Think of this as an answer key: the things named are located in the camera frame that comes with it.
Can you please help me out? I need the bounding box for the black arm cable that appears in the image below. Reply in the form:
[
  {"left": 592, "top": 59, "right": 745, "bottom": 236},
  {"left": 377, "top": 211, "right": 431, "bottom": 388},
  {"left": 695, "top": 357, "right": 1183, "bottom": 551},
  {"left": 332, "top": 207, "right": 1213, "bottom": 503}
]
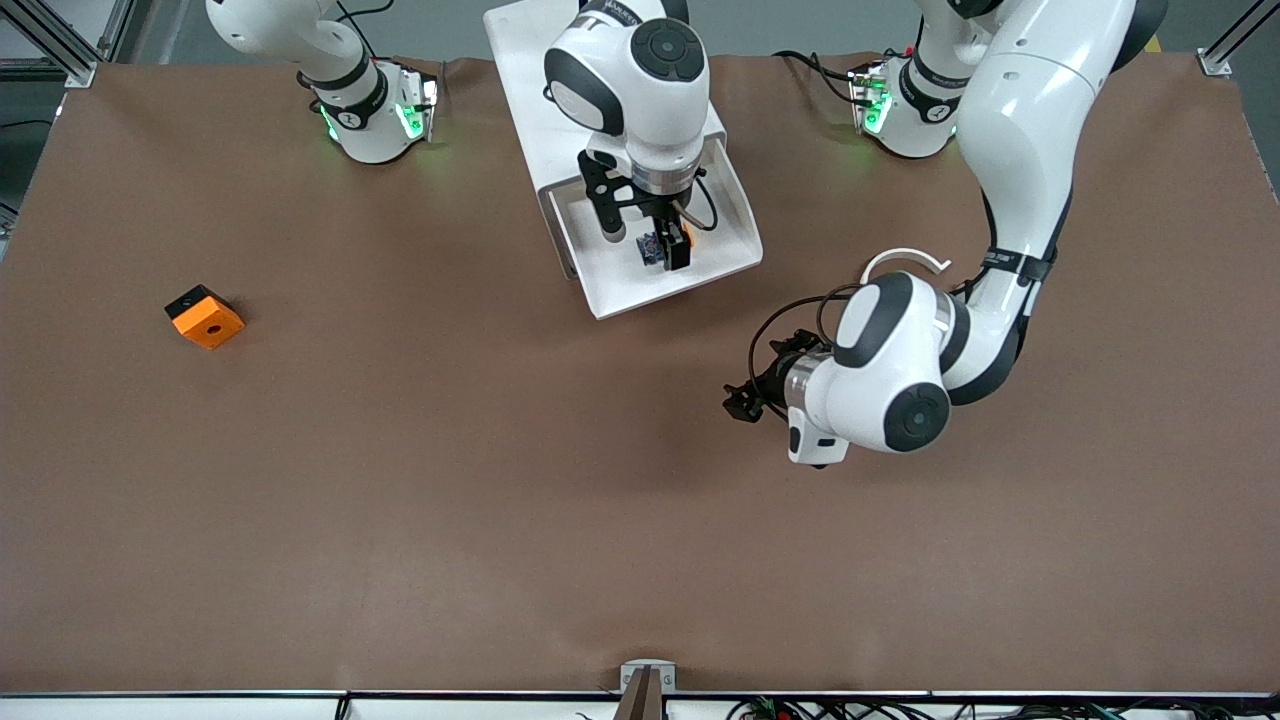
[
  {"left": 674, "top": 172, "right": 720, "bottom": 234},
  {"left": 747, "top": 283, "right": 1001, "bottom": 403}
]

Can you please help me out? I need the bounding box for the orange and black square block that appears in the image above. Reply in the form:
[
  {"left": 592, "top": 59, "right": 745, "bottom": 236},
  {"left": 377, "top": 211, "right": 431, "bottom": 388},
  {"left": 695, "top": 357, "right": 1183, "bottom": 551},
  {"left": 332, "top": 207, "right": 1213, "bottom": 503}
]
[{"left": 165, "top": 285, "right": 246, "bottom": 351}]

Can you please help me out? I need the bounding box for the grey base connector box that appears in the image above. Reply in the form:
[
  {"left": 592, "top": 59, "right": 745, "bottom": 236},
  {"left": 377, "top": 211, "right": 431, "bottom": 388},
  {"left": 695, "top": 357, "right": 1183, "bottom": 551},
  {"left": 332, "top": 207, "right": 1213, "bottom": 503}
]
[
  {"left": 395, "top": 64, "right": 442, "bottom": 143},
  {"left": 850, "top": 62, "right": 894, "bottom": 137}
]

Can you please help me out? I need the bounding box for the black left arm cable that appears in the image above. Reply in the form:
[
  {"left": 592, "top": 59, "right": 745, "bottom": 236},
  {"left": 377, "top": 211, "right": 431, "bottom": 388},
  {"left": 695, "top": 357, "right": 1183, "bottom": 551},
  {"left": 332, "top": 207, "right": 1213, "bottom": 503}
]
[{"left": 747, "top": 283, "right": 1001, "bottom": 403}]

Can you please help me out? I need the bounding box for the white table edge rail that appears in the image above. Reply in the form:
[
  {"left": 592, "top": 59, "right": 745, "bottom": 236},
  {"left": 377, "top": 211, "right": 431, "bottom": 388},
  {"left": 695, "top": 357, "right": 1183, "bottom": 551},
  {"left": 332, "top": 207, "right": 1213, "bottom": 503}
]
[{"left": 0, "top": 693, "right": 1280, "bottom": 720}]

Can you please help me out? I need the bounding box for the aluminium frame profile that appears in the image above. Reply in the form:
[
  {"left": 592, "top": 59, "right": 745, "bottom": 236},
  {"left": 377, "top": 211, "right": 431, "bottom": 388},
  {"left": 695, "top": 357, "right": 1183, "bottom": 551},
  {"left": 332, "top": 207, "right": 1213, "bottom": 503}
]
[
  {"left": 0, "top": 0, "right": 137, "bottom": 89},
  {"left": 1198, "top": 0, "right": 1280, "bottom": 78}
]

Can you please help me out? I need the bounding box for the tangled cable bundle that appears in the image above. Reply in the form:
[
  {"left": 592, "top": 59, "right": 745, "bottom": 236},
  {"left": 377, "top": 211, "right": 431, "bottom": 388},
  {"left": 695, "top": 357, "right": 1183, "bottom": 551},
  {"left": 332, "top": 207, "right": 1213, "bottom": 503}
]
[{"left": 725, "top": 697, "right": 1280, "bottom": 720}]

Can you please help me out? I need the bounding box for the white curved plastic arc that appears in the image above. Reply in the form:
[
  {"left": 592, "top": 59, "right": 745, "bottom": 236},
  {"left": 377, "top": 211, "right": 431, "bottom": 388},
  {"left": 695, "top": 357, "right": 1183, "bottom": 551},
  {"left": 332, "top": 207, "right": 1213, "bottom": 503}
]
[{"left": 861, "top": 247, "right": 952, "bottom": 287}]

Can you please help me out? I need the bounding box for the black base cable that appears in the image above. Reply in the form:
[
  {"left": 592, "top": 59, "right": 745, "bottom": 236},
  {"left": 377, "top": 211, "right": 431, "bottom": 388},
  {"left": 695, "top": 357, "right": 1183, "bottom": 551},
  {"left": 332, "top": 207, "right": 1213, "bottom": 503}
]
[{"left": 774, "top": 48, "right": 863, "bottom": 107}]

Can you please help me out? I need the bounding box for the grey metal bracket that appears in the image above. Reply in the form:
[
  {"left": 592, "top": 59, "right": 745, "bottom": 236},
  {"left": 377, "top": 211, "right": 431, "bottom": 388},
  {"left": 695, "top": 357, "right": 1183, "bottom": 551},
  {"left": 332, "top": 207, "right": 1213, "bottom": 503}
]
[{"left": 620, "top": 660, "right": 678, "bottom": 693}]

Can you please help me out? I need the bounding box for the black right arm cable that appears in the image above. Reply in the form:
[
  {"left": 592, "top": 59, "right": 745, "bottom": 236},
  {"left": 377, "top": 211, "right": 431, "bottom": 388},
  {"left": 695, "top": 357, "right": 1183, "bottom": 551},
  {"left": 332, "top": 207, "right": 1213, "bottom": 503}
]
[{"left": 674, "top": 172, "right": 720, "bottom": 234}]

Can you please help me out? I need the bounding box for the brown table mat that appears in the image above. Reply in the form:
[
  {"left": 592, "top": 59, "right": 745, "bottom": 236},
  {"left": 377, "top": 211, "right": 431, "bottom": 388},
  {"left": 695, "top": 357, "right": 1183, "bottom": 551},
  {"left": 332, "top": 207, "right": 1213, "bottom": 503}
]
[{"left": 0, "top": 52, "right": 1280, "bottom": 697}]

